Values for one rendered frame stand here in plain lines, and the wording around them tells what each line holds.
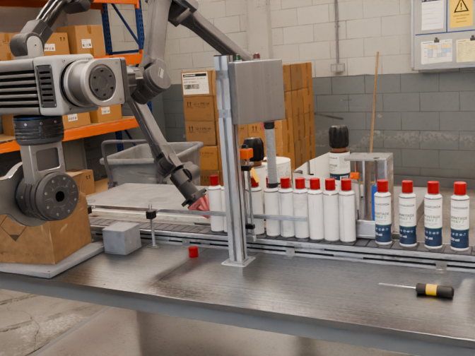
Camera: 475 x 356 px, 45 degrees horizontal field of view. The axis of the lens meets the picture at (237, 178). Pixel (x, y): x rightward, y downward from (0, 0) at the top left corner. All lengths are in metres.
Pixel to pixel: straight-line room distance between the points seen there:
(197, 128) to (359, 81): 1.91
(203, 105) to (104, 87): 4.25
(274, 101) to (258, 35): 5.30
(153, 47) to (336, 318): 0.92
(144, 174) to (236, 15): 3.42
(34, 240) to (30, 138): 0.48
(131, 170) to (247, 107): 2.76
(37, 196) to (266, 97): 0.74
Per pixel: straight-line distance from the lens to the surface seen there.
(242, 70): 1.75
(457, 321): 1.52
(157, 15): 1.83
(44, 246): 2.05
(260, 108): 1.79
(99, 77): 1.51
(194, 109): 5.81
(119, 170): 4.49
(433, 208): 1.79
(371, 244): 1.87
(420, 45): 6.18
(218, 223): 2.06
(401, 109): 6.41
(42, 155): 1.74
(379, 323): 1.48
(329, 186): 1.86
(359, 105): 6.58
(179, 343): 2.76
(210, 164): 5.81
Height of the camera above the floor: 1.49
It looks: 12 degrees down
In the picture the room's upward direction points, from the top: 4 degrees counter-clockwise
